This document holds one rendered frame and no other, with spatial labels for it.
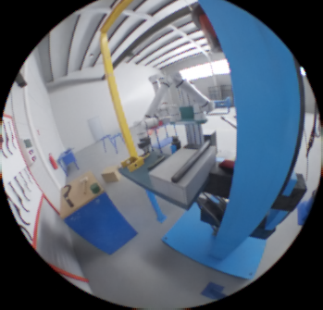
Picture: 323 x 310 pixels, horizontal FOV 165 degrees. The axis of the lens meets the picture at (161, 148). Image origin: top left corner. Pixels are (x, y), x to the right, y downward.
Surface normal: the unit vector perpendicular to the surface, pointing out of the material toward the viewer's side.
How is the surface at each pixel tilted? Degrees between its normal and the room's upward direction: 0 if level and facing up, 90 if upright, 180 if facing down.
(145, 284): 0
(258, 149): 90
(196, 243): 0
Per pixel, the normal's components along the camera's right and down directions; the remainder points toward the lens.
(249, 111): -0.66, 0.43
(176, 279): -0.23, -0.90
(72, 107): 0.72, 0.11
